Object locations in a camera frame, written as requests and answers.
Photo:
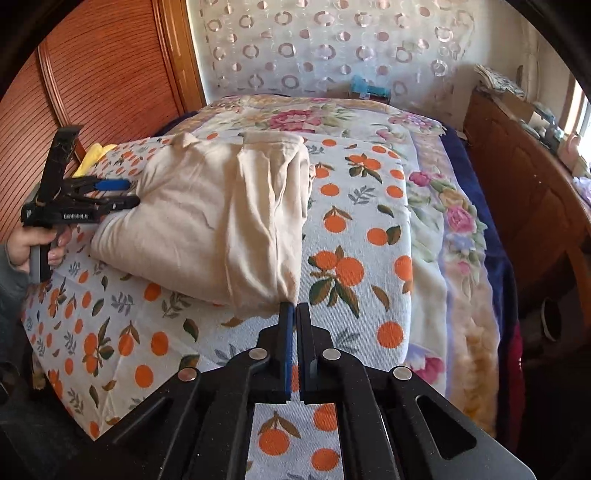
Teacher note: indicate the beige printed t-shirt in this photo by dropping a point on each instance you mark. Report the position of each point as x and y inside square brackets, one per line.
[194, 221]

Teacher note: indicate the light blue bundle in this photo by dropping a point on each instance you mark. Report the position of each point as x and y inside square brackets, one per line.
[369, 88]

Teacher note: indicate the circle patterned sheer curtain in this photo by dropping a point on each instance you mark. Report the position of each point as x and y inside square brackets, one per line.
[323, 41]

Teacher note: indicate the wooden louvred wardrobe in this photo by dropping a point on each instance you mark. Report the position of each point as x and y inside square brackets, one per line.
[115, 69]

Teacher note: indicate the person's left forearm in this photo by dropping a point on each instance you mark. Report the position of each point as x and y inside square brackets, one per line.
[11, 288]

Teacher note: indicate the stack of folded cloths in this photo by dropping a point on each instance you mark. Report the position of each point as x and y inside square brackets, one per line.
[498, 78]

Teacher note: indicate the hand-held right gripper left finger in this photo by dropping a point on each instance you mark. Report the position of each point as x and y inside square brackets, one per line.
[287, 350]

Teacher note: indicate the wooden cabinet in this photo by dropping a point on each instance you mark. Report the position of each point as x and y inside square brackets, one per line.
[531, 198]

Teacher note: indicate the window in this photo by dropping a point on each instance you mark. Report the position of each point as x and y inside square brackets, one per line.
[581, 110]

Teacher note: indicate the cardboard box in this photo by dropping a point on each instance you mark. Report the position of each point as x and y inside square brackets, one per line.
[517, 107]

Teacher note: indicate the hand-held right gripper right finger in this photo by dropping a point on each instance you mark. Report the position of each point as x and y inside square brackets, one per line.
[305, 350]

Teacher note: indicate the pink bottle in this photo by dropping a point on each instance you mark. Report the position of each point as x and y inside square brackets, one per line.
[572, 148]

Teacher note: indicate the floral fleece blanket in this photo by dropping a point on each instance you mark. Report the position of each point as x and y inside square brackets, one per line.
[452, 217]

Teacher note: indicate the yellow plush toy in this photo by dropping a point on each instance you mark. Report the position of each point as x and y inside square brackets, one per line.
[94, 157]

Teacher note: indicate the person's left hand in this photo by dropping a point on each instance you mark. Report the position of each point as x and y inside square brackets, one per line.
[23, 242]

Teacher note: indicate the white tissue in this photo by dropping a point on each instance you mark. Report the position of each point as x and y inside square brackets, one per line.
[582, 189]

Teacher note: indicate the dark slipper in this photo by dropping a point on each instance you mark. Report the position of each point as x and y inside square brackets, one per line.
[551, 318]

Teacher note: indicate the red cloth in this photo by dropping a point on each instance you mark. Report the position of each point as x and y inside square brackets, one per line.
[513, 383]

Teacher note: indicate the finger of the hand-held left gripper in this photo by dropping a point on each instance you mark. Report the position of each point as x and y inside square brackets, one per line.
[115, 204]
[111, 184]

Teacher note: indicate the white window curtain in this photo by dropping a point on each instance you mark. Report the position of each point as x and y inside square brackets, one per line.
[540, 60]

